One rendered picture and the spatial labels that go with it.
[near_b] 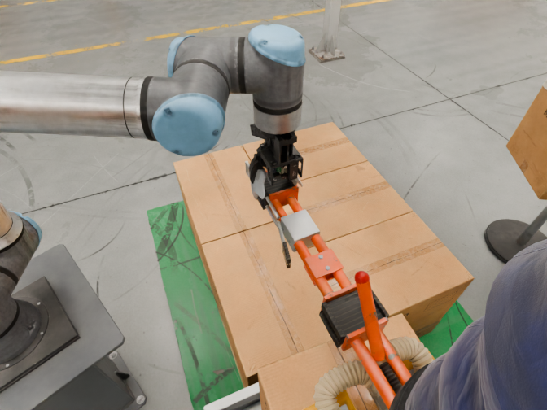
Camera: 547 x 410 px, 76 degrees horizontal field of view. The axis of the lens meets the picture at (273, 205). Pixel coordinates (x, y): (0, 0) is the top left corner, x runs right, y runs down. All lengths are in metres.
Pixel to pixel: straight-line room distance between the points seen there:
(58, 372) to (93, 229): 1.45
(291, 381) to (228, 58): 0.69
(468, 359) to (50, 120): 0.55
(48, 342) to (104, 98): 0.91
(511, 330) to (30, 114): 0.57
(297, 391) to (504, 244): 1.97
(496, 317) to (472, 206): 2.55
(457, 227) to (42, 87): 2.41
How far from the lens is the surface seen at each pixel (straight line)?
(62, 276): 1.44
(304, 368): 0.91
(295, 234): 0.74
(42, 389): 1.28
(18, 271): 1.25
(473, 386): 0.34
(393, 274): 1.57
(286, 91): 0.62
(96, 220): 2.64
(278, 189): 0.81
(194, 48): 0.61
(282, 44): 0.59
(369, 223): 1.70
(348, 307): 0.67
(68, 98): 0.56
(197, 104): 0.48
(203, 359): 1.95
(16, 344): 1.30
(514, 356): 0.25
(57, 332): 1.30
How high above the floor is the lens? 1.82
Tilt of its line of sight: 48 degrees down
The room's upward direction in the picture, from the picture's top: straight up
